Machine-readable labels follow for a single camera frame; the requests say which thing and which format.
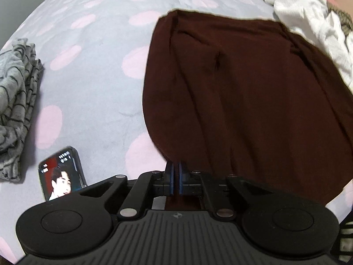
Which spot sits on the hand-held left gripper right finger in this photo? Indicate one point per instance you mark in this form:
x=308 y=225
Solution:
x=180 y=180

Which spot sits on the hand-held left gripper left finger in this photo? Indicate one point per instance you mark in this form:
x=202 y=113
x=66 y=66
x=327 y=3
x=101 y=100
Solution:
x=172 y=180

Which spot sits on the maroon sweater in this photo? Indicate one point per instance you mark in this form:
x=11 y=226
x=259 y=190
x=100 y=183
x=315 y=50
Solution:
x=234 y=102

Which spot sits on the grey striped folded clothes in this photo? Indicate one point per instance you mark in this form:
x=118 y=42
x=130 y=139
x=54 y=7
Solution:
x=16 y=93

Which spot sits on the black smartphone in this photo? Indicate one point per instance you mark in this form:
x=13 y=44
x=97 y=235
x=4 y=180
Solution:
x=60 y=174

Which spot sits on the polka dot bed sheet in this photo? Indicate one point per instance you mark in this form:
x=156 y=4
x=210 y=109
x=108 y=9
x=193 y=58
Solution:
x=96 y=88

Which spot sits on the white crumpled garment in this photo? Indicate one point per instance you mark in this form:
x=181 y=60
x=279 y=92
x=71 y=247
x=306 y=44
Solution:
x=306 y=11

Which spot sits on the olive striped garment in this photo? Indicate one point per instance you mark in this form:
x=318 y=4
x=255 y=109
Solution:
x=343 y=19

